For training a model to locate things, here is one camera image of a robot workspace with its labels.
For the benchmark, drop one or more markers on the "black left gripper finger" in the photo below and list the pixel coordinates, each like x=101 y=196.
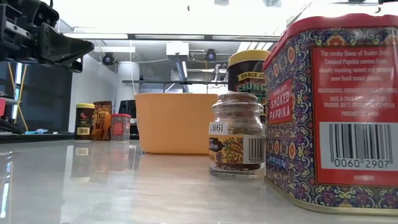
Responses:
x=62 y=56
x=59 y=37

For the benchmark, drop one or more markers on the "brown taco seasoning packet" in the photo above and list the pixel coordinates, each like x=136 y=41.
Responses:
x=102 y=121

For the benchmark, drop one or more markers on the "long ceiling light fixture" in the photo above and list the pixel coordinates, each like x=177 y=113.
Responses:
x=171 y=36

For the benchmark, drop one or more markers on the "grey overhead shelf beam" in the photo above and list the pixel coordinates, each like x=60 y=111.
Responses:
x=155 y=82

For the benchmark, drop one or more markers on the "yellow plastic bin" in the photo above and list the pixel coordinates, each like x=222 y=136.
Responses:
x=174 y=124

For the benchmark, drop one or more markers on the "yellow stand legs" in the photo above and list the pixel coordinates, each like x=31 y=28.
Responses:
x=21 y=93

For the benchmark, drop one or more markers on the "black round ceiling camera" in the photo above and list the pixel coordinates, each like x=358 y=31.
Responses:
x=109 y=59
x=211 y=55

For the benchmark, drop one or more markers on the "black background monitor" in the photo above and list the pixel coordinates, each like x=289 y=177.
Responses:
x=127 y=109

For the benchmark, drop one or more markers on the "white ceiling box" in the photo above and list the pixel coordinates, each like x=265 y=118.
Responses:
x=177 y=49

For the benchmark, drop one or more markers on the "dark partition panel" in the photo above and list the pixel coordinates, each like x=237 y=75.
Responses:
x=46 y=99

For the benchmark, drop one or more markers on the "blue cloth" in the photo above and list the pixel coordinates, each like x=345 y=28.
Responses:
x=35 y=131

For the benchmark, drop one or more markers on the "white cylindrical column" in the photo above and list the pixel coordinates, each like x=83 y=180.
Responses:
x=127 y=81

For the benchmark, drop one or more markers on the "red-lid smoked paprika tin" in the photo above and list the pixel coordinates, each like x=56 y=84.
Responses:
x=120 y=127
x=342 y=109

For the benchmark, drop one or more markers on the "black aluminium table frame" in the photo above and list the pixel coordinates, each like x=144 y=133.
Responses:
x=37 y=137

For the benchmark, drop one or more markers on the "yellow-lid spice jar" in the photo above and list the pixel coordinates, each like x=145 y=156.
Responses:
x=245 y=77
x=84 y=121

